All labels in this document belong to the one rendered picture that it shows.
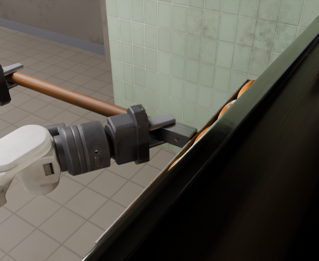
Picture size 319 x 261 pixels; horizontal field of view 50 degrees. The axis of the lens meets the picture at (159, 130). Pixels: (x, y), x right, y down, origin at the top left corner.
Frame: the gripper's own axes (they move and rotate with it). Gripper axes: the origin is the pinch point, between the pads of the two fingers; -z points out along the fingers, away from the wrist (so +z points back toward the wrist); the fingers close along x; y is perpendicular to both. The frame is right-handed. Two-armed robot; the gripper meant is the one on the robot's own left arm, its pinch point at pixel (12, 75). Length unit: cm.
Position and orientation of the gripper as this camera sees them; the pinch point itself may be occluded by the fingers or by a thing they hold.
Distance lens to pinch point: 94.8
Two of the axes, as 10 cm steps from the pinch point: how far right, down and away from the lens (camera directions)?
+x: 0.0, 8.2, 5.7
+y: 7.7, 3.7, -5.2
